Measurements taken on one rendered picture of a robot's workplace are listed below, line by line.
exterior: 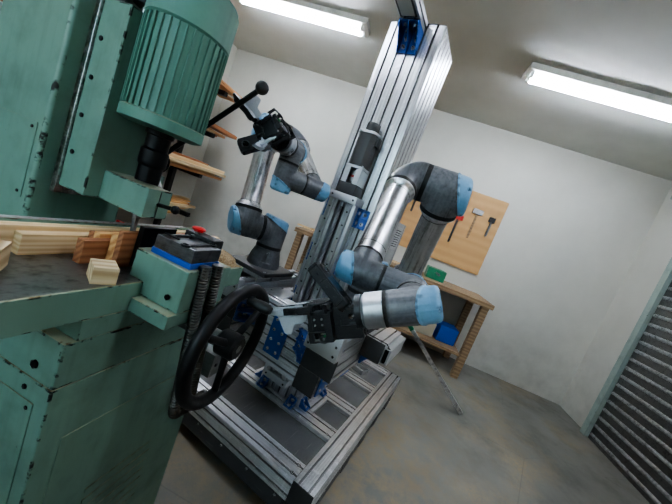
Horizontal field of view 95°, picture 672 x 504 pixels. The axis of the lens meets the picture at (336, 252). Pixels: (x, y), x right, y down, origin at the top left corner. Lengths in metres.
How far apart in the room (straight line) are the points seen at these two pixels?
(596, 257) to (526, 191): 1.04
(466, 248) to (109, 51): 3.63
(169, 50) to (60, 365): 0.62
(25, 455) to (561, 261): 4.27
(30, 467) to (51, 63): 0.79
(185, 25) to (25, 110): 0.41
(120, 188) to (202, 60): 0.34
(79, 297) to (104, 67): 0.50
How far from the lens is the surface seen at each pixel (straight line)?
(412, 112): 1.46
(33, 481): 0.89
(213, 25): 0.83
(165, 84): 0.80
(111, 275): 0.69
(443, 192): 0.95
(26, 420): 0.82
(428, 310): 0.60
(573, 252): 4.35
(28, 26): 1.06
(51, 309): 0.65
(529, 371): 4.48
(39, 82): 0.99
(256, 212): 1.36
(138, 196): 0.84
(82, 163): 0.91
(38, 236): 0.78
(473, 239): 3.97
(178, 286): 0.68
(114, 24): 0.94
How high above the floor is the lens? 1.17
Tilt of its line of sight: 7 degrees down
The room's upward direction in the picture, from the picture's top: 21 degrees clockwise
